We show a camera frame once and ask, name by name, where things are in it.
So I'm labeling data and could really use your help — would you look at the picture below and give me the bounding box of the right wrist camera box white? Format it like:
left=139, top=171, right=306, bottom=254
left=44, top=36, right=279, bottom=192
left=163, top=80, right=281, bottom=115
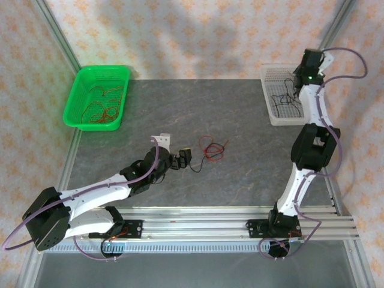
left=319, top=50, right=335, bottom=76

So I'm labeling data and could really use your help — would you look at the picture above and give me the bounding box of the white plastic basket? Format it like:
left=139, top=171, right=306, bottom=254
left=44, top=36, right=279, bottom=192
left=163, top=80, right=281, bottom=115
left=259, top=63, right=313, bottom=127

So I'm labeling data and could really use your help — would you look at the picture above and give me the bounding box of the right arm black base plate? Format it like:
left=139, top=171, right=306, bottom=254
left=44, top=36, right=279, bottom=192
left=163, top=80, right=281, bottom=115
left=247, top=218, right=301, bottom=239

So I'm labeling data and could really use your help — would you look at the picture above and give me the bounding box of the grey slotted cable duct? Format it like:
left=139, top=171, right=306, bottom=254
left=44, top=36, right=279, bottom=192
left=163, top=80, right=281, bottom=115
left=44, top=242, right=304, bottom=253

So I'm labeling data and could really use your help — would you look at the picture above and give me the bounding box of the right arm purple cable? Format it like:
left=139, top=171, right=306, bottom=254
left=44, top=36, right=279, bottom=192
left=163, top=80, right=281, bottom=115
left=258, top=47, right=368, bottom=262

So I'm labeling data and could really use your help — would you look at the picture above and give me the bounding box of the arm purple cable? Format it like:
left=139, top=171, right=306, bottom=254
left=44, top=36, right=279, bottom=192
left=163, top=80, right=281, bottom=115
left=1, top=136, right=160, bottom=262
left=258, top=47, right=368, bottom=262

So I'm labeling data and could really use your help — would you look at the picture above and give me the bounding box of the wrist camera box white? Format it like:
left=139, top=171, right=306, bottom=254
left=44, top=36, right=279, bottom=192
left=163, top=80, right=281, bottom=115
left=149, top=133, right=172, bottom=155
left=319, top=50, right=335, bottom=76

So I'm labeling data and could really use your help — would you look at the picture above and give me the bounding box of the grey metal lower panel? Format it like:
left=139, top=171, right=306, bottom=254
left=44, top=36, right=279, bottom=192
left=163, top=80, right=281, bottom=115
left=32, top=251, right=361, bottom=288

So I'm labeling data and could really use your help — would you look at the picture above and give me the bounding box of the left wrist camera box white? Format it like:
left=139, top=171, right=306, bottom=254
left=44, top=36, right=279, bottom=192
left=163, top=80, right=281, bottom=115
left=149, top=133, right=172, bottom=155

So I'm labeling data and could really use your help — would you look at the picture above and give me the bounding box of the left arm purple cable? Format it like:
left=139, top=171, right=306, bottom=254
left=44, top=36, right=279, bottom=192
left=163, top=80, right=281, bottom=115
left=1, top=136, right=160, bottom=262

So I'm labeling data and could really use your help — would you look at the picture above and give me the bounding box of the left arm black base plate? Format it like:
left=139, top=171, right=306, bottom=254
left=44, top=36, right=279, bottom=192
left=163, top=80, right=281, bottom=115
left=89, top=220, right=143, bottom=240

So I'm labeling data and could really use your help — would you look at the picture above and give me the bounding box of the aluminium frame post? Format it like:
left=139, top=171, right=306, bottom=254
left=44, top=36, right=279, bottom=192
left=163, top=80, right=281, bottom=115
left=308, top=0, right=358, bottom=71
left=31, top=0, right=82, bottom=73

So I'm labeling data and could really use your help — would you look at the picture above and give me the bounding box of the aluminium mounting rail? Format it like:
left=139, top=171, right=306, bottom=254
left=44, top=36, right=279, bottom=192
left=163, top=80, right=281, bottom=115
left=32, top=205, right=359, bottom=241

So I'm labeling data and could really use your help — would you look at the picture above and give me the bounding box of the green plastic basket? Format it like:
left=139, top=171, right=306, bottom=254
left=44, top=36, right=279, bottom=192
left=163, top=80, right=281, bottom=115
left=62, top=64, right=131, bottom=132

